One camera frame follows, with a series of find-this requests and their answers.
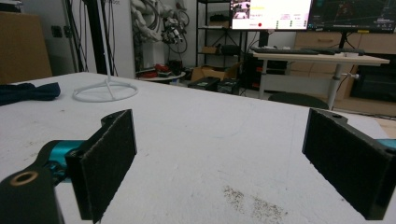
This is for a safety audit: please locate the small round table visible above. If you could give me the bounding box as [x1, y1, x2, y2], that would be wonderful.
[136, 71, 187, 84]

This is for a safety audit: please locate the dark blue cloth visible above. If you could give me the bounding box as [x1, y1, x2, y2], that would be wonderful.
[0, 81, 62, 106]

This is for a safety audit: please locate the black keyboard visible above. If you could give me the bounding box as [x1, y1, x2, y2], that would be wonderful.
[250, 46, 320, 56]

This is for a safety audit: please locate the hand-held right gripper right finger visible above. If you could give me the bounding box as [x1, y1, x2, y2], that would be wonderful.
[302, 107, 396, 221]

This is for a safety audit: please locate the brown cardboard box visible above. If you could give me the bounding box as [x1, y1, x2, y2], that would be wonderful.
[0, 10, 53, 85]

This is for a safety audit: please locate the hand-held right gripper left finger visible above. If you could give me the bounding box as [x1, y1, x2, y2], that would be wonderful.
[64, 108, 138, 224]

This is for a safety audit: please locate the bright computer monitor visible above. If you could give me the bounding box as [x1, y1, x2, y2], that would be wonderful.
[229, 0, 313, 32]

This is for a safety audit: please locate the light wooden desk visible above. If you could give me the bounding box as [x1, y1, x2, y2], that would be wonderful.
[252, 50, 390, 110]

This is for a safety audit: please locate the white ring-base stand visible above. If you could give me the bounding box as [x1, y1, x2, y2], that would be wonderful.
[72, 0, 139, 104]

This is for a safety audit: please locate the open cardboard box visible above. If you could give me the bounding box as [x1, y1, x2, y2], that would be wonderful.
[190, 63, 242, 83]

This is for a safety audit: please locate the black vertical post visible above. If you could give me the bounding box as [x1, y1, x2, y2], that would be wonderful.
[83, 0, 109, 76]

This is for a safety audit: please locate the black equipment case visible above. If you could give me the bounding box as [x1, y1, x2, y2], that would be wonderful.
[187, 76, 221, 92]

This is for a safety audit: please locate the dark computer monitor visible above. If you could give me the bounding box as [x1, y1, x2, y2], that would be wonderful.
[307, 0, 396, 34]

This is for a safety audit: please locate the black metal shelf rack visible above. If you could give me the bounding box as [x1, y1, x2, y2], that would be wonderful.
[195, 0, 250, 71]

